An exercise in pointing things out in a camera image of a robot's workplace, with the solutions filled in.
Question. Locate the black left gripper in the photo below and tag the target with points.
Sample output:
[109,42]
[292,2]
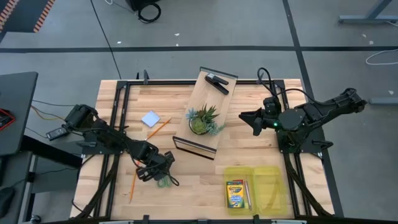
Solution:
[155,166]

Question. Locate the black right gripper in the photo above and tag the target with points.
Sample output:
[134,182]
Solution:
[271,113]

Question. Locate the orange pencil with orange eraser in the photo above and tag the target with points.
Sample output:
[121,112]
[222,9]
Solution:
[132,188]

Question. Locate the pale blue sticky note pad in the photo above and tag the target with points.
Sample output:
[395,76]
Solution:
[150,119]

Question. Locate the translucent yellow pencil box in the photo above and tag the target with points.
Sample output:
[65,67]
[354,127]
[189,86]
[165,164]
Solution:
[267,189]

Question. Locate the silver pen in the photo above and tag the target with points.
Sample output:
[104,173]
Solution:
[248,196]

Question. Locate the yellow green crayon box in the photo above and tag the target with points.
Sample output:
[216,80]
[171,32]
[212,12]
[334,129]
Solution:
[235,194]

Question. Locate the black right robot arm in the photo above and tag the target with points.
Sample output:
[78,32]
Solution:
[311,115]

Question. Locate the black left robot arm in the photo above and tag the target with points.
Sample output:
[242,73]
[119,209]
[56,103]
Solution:
[102,133]

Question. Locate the succulent plant in black pot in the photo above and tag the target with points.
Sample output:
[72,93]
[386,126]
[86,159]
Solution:
[202,123]

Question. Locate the black stapler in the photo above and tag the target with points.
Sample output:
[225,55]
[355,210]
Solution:
[216,83]

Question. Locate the black power adapter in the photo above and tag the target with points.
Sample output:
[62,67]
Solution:
[57,133]

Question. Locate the grey metal floor foot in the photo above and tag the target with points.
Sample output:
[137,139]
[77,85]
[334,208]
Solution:
[384,100]

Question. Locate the dark grey desk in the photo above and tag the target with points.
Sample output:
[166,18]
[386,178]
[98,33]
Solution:
[15,109]

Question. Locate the grey metal table leg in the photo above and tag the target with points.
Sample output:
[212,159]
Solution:
[367,19]

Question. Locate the red device on desk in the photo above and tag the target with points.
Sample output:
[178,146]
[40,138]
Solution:
[4,119]

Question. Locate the black equipment box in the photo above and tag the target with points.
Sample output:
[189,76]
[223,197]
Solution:
[136,3]

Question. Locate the orange black striped mat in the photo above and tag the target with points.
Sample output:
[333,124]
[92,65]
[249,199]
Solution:
[25,12]

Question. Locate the wooden shelf riser black frame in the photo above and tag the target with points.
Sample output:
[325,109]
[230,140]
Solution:
[208,93]

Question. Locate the black metal table frame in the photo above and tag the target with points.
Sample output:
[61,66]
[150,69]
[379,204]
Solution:
[199,82]

